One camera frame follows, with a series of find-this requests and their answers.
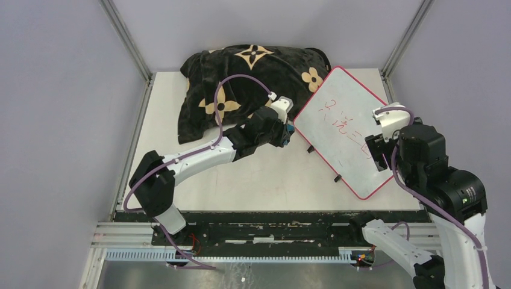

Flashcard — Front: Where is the blue whiteboard eraser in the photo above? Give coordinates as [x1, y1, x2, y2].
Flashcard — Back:
[282, 123, 295, 146]

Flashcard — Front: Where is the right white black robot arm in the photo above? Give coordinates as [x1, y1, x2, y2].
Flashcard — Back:
[348, 124, 495, 288]

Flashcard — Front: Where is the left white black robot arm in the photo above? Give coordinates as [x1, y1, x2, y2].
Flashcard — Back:
[128, 107, 295, 245]

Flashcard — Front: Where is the pink framed whiteboard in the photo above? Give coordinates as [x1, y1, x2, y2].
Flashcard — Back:
[293, 67, 392, 200]

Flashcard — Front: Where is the black floral plush blanket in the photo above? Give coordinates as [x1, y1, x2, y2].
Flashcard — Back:
[177, 45, 332, 144]

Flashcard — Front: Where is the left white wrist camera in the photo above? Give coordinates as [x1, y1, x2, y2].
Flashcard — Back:
[270, 96, 293, 124]

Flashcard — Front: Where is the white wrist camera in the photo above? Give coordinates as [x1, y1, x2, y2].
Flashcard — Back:
[372, 102, 415, 143]
[270, 96, 293, 124]

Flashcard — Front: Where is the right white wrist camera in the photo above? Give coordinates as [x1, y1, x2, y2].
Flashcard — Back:
[372, 102, 415, 143]

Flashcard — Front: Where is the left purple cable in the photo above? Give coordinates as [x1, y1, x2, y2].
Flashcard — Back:
[122, 74, 278, 270]

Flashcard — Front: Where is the white slotted cable duct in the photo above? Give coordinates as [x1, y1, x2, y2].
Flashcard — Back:
[104, 247, 356, 264]

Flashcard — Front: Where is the right aluminium frame post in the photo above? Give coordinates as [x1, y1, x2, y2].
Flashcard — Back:
[381, 0, 435, 79]

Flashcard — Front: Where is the aluminium frame post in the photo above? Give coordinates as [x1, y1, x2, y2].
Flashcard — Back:
[381, 0, 435, 79]
[99, 0, 152, 82]

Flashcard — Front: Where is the left aluminium frame post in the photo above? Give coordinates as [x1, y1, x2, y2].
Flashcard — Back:
[99, 0, 152, 82]

